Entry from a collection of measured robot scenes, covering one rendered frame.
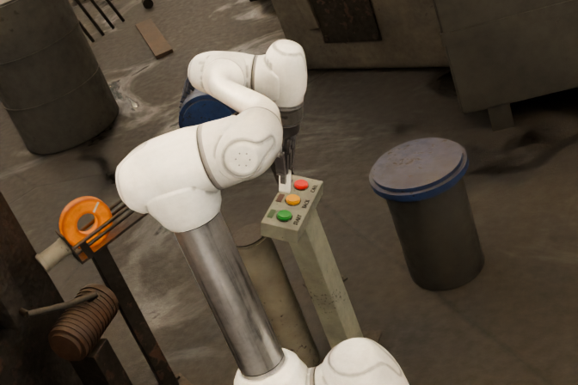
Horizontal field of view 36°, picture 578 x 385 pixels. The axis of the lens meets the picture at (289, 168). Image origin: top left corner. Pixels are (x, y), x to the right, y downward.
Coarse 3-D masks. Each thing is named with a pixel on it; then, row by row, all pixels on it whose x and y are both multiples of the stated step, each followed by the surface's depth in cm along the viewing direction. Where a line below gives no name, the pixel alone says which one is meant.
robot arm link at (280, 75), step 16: (272, 48) 213; (288, 48) 212; (256, 64) 215; (272, 64) 213; (288, 64) 212; (304, 64) 216; (256, 80) 215; (272, 80) 214; (288, 80) 214; (304, 80) 217; (272, 96) 217; (288, 96) 216
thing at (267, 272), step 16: (256, 224) 262; (240, 240) 258; (256, 240) 255; (272, 240) 261; (256, 256) 256; (272, 256) 259; (256, 272) 259; (272, 272) 260; (256, 288) 262; (272, 288) 262; (288, 288) 266; (272, 304) 265; (288, 304) 267; (272, 320) 268; (288, 320) 268; (304, 320) 276; (288, 336) 271; (304, 336) 274; (304, 352) 275
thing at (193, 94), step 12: (192, 96) 415; (204, 96) 412; (180, 108) 431; (192, 108) 413; (204, 108) 413; (216, 108) 413; (228, 108) 414; (180, 120) 418; (192, 120) 416; (204, 120) 416
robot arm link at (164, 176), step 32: (192, 128) 166; (128, 160) 167; (160, 160) 163; (192, 160) 162; (128, 192) 166; (160, 192) 165; (192, 192) 164; (192, 224) 168; (224, 224) 174; (192, 256) 173; (224, 256) 173; (224, 288) 175; (224, 320) 178; (256, 320) 180; (256, 352) 181; (288, 352) 189; (256, 384) 183; (288, 384) 183
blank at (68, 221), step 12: (72, 204) 254; (84, 204) 255; (96, 204) 257; (60, 216) 254; (72, 216) 254; (96, 216) 258; (108, 216) 260; (60, 228) 254; (72, 228) 254; (96, 228) 259; (72, 240) 255
